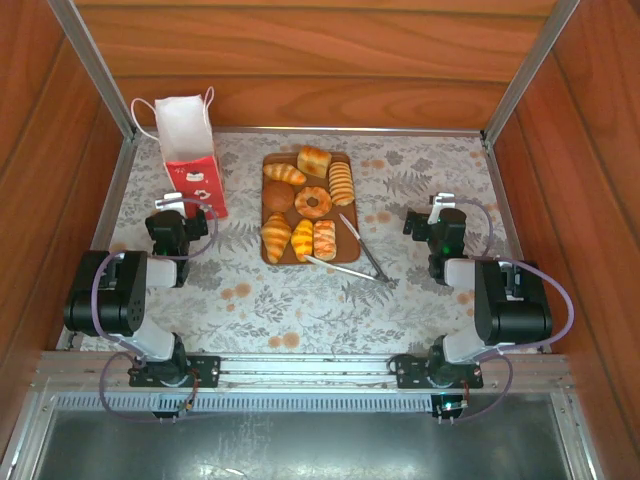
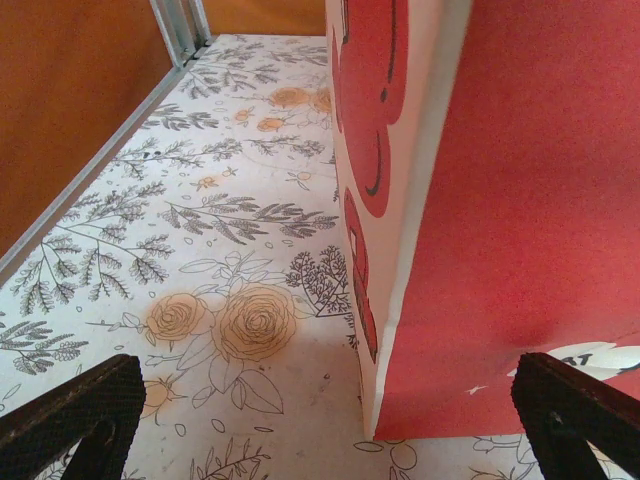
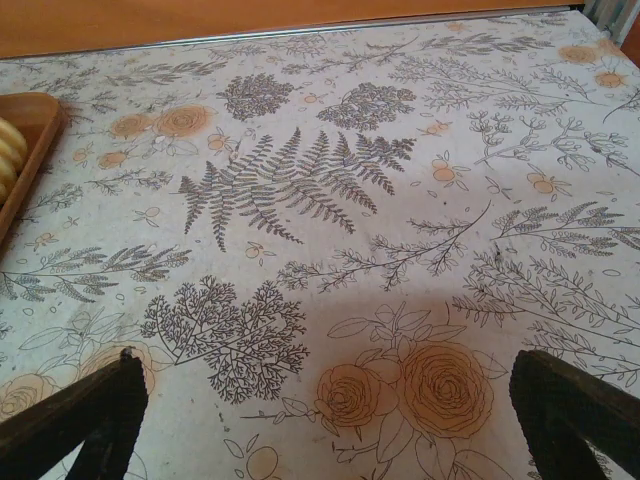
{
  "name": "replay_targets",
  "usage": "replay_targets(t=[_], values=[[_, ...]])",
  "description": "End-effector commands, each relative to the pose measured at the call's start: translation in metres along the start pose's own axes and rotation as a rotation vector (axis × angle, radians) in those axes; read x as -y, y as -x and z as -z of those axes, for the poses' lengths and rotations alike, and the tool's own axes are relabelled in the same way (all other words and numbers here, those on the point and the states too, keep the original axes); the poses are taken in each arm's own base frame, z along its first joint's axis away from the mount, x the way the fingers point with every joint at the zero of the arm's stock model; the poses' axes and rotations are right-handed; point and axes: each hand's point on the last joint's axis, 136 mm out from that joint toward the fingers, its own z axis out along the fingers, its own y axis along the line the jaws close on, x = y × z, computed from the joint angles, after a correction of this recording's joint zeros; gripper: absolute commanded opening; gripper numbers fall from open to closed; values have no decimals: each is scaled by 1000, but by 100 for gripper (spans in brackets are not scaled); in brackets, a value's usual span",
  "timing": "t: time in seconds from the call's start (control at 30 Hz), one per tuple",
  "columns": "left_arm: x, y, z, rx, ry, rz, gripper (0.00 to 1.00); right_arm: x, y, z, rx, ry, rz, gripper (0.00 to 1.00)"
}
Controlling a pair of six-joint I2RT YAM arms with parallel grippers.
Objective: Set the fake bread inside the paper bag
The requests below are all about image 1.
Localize red white paper bag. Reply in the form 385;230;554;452
130;85;231;221

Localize steel tongs with white tips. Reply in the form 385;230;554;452
303;213;399;287

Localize large golden croissant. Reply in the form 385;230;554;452
260;211;293;265

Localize long ridged brown bread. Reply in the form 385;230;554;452
328;160;356;207

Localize round brown bun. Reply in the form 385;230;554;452
263;180;296;212

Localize pink striped pastry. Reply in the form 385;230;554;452
312;218;337;261

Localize ring shaped glazed bread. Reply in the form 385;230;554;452
294;185;334;220

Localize yellow orange striped bread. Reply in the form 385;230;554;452
290;218;315;263

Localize square golden bread loaf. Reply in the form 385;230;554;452
296;144;333;179

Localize brown wooden tray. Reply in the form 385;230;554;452
260;151;362;266

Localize small golden croissant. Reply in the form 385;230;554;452
262;162;308;187

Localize aluminium table edge strip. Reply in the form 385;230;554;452
134;126;485;137

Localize floral print tablecloth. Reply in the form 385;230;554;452
102;128;516;354

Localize small controller board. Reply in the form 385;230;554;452
149;394;197;422
430;393;471;425

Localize grey metal sheet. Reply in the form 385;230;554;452
29;409;576;480

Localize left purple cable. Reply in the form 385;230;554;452
92;197;220;425

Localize purple cable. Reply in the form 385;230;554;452
439;196;576;425
92;197;220;425

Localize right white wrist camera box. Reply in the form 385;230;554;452
430;192;455;225

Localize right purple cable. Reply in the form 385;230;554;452
439;196;576;425

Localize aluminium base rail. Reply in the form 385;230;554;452
34;349;574;396

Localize aluminium corner post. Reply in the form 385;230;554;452
47;0;139;144
479;0;581;146

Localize grey slotted cable duct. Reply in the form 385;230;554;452
49;392;441;414

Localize aluminium frame bar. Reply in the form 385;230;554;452
549;389;601;480
0;389;56;480

